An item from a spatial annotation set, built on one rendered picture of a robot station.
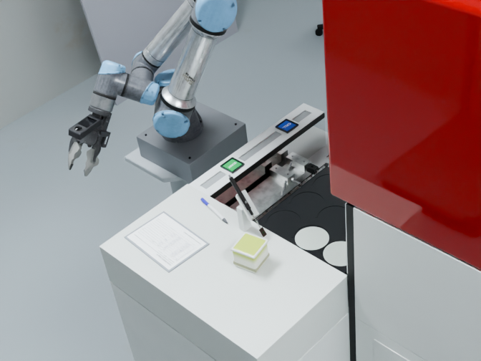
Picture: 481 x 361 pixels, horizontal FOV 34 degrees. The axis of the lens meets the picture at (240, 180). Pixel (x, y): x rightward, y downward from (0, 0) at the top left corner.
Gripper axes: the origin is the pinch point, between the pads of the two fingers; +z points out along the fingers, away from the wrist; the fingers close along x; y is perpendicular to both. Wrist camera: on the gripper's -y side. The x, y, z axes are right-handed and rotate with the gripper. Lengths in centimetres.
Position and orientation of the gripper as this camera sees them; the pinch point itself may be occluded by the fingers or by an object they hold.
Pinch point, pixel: (77, 169)
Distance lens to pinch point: 251.8
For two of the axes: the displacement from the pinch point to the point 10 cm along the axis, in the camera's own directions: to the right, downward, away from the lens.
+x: -8.9, -3.5, 2.8
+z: -3.3, 9.4, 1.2
